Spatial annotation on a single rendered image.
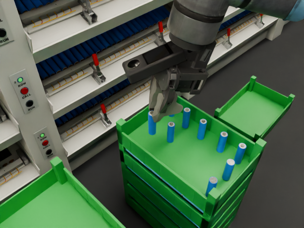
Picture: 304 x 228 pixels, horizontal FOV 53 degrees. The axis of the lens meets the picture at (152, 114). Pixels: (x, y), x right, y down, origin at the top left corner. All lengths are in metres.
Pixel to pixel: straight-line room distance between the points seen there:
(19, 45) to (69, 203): 0.37
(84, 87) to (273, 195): 0.73
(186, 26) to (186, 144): 0.37
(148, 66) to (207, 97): 0.88
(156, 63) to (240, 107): 0.88
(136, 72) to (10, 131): 0.44
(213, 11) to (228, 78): 1.04
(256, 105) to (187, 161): 0.72
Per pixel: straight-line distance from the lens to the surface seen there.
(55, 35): 0.81
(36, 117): 0.87
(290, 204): 1.17
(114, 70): 0.99
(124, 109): 1.14
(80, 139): 1.07
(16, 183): 1.03
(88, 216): 0.71
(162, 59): 0.56
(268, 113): 1.42
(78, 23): 0.84
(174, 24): 0.54
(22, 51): 0.76
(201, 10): 0.52
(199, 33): 0.53
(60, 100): 0.91
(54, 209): 0.74
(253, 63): 1.68
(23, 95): 0.81
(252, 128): 1.33
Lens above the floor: 0.95
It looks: 46 degrees down
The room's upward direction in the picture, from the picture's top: straight up
